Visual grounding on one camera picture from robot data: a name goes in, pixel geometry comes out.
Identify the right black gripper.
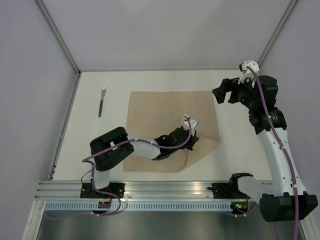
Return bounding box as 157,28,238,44
213,73,259,110

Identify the beige cloth napkin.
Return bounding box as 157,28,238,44
123,91,221,173

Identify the fork with teal handle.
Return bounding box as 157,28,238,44
98,86,107,118

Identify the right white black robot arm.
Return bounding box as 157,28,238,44
212,75,318,222

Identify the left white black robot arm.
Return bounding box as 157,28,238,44
89,126,199,198

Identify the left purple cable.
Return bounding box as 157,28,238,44
44,117,198,221

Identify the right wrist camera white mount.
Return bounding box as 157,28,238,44
238,59,260,84

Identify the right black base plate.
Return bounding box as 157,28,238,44
206,183,242,200

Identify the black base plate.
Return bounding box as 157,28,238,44
80,182,125,199
206,183,242,200

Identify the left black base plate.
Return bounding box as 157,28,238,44
80,182,125,199

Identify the aluminium front rail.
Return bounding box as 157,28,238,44
34,180,229,201

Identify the white slotted cable duct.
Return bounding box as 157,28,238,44
44,200,232,212

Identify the left aluminium frame post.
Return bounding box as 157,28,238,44
34,0,81,76

